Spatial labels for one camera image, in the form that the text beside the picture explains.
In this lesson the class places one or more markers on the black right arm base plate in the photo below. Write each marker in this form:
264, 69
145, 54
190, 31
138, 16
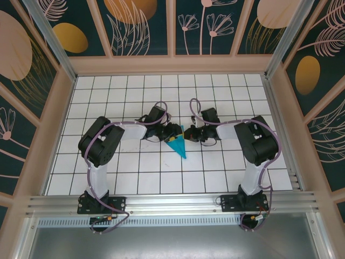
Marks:
229, 203

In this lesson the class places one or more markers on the orange circle pink leaves panel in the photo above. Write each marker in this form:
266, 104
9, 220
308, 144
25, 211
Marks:
129, 10

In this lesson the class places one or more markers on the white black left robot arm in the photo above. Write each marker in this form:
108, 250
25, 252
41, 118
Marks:
99, 145

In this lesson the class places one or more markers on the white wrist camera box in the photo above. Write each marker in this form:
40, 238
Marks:
169, 118
197, 122

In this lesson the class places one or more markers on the pink oval gold grass panel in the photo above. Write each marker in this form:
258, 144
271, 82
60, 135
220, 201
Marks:
269, 13
16, 54

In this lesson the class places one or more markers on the aluminium frame upright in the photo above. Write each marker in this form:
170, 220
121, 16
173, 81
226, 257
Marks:
319, 237
23, 240

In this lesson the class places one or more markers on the long aluminium mounting rail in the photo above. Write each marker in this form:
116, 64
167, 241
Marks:
172, 202

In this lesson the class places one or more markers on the pink fern wall panel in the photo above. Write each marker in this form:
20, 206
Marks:
331, 140

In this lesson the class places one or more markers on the gold oval wall panel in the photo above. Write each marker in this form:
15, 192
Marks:
70, 37

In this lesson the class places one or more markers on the single pink flower wall panel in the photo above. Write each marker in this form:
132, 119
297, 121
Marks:
13, 135

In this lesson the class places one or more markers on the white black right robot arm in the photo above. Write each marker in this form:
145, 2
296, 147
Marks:
258, 143

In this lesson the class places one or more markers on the aluminium table side rail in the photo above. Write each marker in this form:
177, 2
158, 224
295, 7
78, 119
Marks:
283, 135

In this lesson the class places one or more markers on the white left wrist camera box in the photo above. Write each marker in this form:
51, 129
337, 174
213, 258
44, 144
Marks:
169, 118

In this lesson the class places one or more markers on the gold oval pink fern panel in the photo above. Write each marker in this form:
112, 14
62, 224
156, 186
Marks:
307, 75

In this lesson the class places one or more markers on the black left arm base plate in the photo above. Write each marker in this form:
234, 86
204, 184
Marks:
118, 203

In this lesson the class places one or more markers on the blue cloth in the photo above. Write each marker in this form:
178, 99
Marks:
179, 147

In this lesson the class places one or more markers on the aluminium corner post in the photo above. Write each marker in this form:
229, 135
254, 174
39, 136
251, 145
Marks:
285, 40
53, 40

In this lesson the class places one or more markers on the grey metal sheet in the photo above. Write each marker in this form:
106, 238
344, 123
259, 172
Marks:
172, 242

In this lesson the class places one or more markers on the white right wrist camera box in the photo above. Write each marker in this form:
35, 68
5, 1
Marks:
197, 122

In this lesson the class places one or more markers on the pink flowers wall panel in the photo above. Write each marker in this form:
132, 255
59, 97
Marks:
215, 27

